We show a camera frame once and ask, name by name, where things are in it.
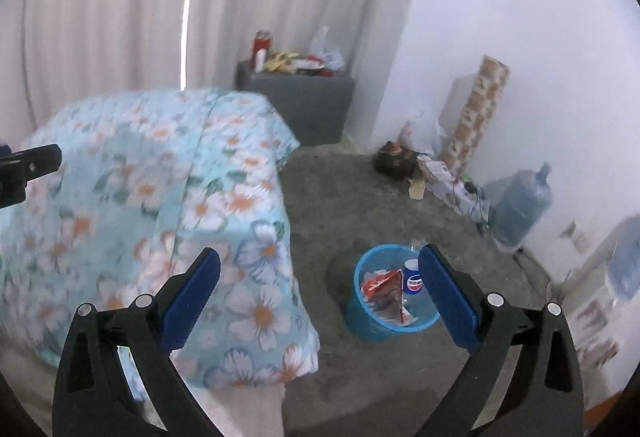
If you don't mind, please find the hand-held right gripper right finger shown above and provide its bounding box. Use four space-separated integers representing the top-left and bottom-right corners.
415 243 585 437

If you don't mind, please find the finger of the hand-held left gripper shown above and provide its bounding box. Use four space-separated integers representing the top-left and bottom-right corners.
0 144 63 209

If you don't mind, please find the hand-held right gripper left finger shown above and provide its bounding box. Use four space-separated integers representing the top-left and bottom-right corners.
52 247 222 437

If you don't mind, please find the red and white snack packet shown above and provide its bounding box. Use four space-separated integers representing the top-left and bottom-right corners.
361 268 418 327

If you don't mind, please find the blue plastic waste basket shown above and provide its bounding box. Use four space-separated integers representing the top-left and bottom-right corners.
345 244 443 343

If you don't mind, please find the pepsi can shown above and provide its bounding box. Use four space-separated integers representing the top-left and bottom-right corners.
402 258 426 295

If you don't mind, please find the large blue water jug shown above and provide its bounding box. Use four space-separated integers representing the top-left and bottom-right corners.
490 162 553 250

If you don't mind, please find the floral blue tablecloth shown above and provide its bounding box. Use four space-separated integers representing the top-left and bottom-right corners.
0 88 321 390

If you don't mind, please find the white water dispenser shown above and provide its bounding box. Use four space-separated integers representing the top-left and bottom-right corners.
550 214 640 368

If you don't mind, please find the white plastic bag red print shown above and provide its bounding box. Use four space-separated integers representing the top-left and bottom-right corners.
397 110 448 158

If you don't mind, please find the cream curtain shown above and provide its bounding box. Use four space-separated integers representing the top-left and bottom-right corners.
0 0 431 138

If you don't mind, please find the blue dispenser water bottle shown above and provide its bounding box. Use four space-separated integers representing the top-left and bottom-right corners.
607 217 640 300

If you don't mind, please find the patterned rolled mat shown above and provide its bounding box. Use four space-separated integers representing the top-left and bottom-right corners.
440 54 511 170

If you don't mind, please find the grey cabinet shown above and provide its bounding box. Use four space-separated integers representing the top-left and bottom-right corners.
235 61 357 147

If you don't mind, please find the pile of snack packets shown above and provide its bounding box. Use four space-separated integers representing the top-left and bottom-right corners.
264 50 336 78

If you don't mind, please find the red thermos flask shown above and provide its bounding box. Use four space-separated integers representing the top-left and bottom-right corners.
252 30 273 72

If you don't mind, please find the clear plastic bag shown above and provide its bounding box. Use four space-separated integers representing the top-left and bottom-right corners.
307 26 346 70

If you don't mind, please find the white wall socket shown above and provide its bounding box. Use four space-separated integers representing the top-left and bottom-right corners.
560 221 591 254

